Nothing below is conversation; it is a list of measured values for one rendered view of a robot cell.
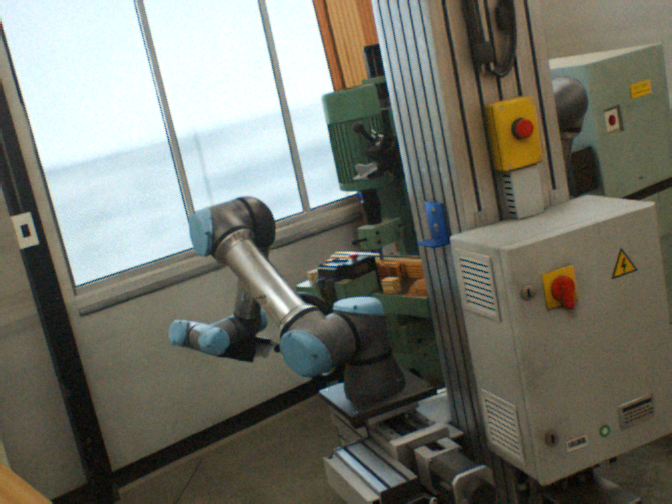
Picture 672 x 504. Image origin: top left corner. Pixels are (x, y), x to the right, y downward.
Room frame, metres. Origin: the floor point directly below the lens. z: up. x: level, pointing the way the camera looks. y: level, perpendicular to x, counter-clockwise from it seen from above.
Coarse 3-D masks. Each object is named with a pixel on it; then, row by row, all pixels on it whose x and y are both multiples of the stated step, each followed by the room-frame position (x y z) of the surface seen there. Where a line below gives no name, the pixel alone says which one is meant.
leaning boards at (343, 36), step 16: (320, 0) 4.36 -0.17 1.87; (336, 0) 4.38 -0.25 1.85; (352, 0) 4.43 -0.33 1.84; (368, 0) 4.52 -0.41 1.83; (320, 16) 4.35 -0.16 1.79; (336, 16) 4.36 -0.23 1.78; (352, 16) 4.41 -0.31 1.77; (368, 16) 4.51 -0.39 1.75; (320, 32) 4.34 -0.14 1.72; (336, 32) 4.35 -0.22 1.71; (352, 32) 4.40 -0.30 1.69; (368, 32) 4.49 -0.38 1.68; (336, 48) 4.34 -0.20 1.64; (352, 48) 4.38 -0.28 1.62; (336, 64) 4.35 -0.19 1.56; (352, 64) 4.37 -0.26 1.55; (336, 80) 4.34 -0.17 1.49; (352, 80) 4.35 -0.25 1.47
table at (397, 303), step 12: (300, 288) 2.89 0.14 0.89; (312, 288) 2.84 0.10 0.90; (408, 288) 2.59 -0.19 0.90; (384, 300) 2.58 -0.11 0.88; (396, 300) 2.54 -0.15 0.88; (408, 300) 2.50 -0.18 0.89; (420, 300) 2.46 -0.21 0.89; (396, 312) 2.55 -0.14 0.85; (408, 312) 2.51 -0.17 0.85; (420, 312) 2.47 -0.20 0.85
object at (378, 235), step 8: (376, 224) 2.80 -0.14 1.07; (384, 224) 2.79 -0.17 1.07; (392, 224) 2.81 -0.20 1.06; (360, 232) 2.79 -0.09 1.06; (368, 232) 2.76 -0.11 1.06; (376, 232) 2.76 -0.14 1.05; (384, 232) 2.78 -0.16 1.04; (392, 232) 2.80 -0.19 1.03; (368, 240) 2.77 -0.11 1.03; (376, 240) 2.76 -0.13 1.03; (384, 240) 2.78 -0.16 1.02; (392, 240) 2.80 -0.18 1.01; (368, 248) 2.77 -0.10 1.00; (376, 248) 2.75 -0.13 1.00
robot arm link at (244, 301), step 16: (256, 208) 2.24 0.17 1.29; (272, 224) 2.28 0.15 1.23; (256, 240) 2.28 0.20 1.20; (272, 240) 2.31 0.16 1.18; (240, 288) 2.38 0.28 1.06; (240, 304) 2.40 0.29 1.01; (256, 304) 2.40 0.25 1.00; (240, 320) 2.42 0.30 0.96; (256, 320) 2.44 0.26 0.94; (240, 336) 2.42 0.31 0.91
